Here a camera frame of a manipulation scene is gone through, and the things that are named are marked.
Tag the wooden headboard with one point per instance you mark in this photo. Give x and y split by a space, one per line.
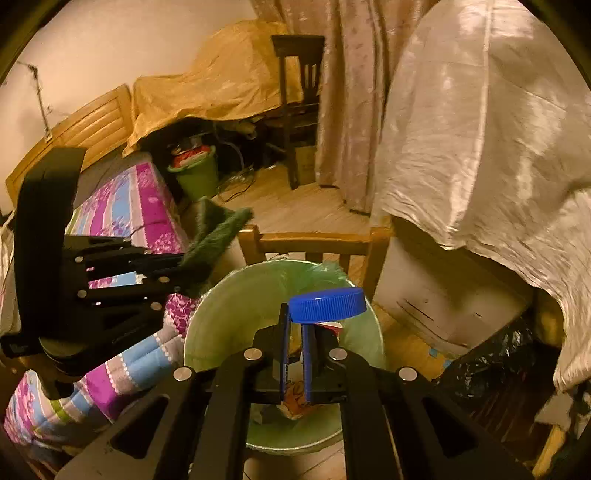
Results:
87 124

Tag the green scouring cloth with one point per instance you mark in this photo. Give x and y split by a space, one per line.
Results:
217 235

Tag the grey mattress cover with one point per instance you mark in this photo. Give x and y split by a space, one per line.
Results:
104 170

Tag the white cabinet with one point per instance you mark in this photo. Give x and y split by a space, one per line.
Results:
438 295

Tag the black plastic bag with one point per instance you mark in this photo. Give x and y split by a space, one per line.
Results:
498 364

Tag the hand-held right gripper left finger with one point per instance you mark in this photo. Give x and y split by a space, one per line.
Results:
286 350

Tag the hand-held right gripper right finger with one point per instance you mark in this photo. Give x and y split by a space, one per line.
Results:
308 364

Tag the beige patterned curtain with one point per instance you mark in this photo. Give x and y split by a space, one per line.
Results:
355 92

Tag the floral striped bed sheet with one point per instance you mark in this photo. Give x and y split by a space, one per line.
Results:
129 198

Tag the green plastic bucket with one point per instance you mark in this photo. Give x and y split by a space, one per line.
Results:
198 177

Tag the metal stand pole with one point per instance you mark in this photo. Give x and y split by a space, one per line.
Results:
41 106

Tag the orange wrapper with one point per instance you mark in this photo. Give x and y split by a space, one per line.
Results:
295 404

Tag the yellow cloth cover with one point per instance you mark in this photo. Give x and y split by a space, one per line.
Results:
207 78

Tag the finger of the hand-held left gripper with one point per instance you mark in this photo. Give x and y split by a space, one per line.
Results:
138 290
129 261

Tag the light wooden chair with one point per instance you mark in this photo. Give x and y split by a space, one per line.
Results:
314 240

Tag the dark wooden chair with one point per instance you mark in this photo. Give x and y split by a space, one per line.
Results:
298 115

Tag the blue plastic screw cap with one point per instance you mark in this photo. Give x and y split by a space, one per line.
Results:
328 304

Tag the trash bin with green liner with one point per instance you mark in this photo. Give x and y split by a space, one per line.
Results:
231 304

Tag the large white satin cover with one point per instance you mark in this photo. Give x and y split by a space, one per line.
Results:
485 138

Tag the cardboard box under chair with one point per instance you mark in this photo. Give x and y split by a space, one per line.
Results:
306 164

